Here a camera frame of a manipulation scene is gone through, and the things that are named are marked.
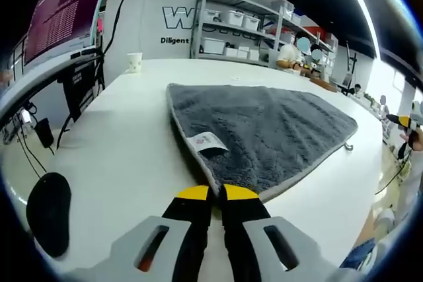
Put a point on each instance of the person's right hand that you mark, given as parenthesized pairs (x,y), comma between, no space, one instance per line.
(419,141)

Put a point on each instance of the black oval pad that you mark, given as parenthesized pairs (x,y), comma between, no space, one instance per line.
(49,212)

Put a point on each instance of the computer monitor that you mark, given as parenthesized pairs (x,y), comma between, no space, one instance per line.
(62,14)

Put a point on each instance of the group of white storage boxes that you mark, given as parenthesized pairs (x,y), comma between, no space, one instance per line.
(231,18)

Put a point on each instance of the grey metal shelf rack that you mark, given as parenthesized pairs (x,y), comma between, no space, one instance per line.
(195,44)

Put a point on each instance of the pink tag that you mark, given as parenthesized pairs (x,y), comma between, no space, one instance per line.
(99,25)

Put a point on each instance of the grey side desk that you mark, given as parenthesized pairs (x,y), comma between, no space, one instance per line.
(43,74)

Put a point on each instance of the grey towel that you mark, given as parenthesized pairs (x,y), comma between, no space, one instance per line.
(264,123)

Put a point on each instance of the black power adapter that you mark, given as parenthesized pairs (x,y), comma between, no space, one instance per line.
(44,133)

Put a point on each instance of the black box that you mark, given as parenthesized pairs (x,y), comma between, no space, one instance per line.
(79,87)

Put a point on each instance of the wooden tray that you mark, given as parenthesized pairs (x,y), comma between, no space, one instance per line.
(325,84)

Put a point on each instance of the white ceiling light strip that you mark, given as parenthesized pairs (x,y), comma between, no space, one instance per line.
(363,6)

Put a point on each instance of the white paper cup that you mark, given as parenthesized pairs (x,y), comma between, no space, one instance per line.
(135,63)

